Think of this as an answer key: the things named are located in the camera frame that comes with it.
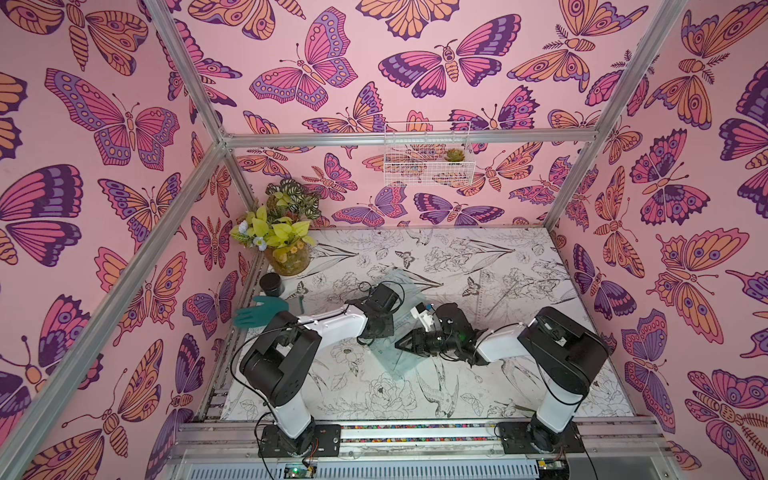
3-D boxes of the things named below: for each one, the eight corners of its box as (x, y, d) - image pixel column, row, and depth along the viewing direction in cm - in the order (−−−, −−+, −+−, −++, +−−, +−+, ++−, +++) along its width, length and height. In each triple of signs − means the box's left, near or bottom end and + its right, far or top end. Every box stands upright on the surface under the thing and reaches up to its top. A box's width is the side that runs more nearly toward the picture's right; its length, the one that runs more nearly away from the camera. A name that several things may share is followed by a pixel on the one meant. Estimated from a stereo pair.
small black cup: (261, 296, 102) (256, 289, 99) (267, 280, 107) (262, 272, 103) (282, 296, 102) (278, 288, 99) (287, 280, 106) (283, 272, 103)
